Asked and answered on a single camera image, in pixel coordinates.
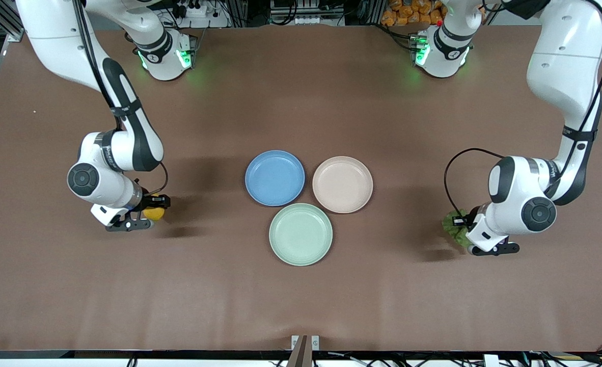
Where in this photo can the blue plate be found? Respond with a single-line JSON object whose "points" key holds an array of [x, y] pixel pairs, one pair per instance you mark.
{"points": [[275, 178]]}

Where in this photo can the yellow lemon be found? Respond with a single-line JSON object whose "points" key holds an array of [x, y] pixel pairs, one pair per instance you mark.
{"points": [[154, 213]]}

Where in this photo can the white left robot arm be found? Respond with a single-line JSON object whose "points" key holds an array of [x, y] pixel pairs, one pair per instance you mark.
{"points": [[566, 51]]}

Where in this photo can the bag of oranges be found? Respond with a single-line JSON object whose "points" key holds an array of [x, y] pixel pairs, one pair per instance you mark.
{"points": [[413, 12]]}

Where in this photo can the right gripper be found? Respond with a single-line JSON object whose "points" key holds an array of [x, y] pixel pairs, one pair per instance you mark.
{"points": [[149, 202]]}

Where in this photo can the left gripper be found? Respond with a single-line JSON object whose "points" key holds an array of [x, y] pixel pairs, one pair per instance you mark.
{"points": [[469, 219]]}

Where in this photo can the white power strip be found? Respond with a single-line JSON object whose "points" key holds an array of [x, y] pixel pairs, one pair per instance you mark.
{"points": [[201, 12]]}

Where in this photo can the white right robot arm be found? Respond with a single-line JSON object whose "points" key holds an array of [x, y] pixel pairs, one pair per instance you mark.
{"points": [[51, 41]]}

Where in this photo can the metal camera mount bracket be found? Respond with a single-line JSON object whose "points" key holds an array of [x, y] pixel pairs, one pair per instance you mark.
{"points": [[304, 349]]}

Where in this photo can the green lettuce leaf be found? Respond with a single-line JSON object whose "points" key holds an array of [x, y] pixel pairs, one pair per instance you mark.
{"points": [[454, 230]]}

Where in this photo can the beige pink plate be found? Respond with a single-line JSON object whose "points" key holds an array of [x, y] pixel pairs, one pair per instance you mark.
{"points": [[342, 184]]}

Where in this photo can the light green plate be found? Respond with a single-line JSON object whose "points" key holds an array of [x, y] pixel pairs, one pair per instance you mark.
{"points": [[300, 234]]}

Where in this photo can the aluminium frame profile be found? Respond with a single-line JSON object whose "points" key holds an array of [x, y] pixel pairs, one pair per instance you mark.
{"points": [[0, 20]]}

